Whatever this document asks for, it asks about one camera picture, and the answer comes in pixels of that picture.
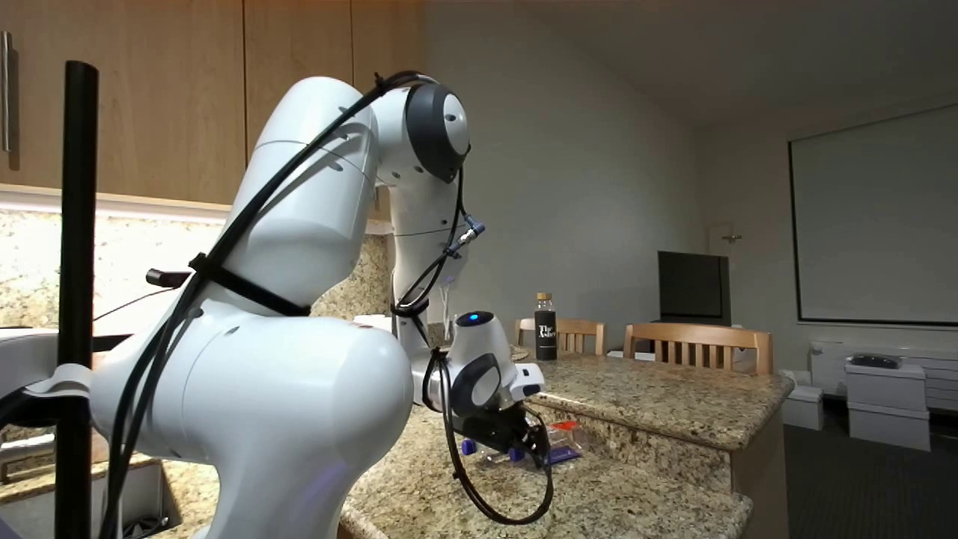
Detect wooden wall cabinets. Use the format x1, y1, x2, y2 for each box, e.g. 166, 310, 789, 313
0, 0, 427, 237

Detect white low shelf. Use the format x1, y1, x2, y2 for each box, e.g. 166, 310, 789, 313
805, 331, 958, 412

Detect black television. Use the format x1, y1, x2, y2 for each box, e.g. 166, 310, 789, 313
654, 247, 732, 330

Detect metal cabinet handle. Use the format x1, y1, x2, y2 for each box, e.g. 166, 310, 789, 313
0, 27, 18, 174

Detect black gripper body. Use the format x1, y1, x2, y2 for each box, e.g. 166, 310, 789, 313
451, 399, 546, 457

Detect black stand pole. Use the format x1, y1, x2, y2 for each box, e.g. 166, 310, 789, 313
54, 56, 100, 539

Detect white wall screen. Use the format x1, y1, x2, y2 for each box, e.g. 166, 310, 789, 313
787, 102, 958, 330

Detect white printer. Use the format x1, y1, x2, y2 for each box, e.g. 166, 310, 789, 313
841, 349, 937, 454

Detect dark drink bottle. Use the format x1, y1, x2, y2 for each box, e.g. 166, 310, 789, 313
528, 291, 558, 363

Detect white flat strap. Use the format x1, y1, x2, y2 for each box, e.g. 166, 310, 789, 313
0, 358, 100, 421

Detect small white box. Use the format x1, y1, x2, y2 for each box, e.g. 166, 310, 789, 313
778, 369, 825, 433

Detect white container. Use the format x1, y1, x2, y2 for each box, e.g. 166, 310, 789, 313
349, 310, 398, 337

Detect wooden slat-back chair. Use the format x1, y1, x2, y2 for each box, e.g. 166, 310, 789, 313
623, 321, 774, 376
512, 318, 609, 358

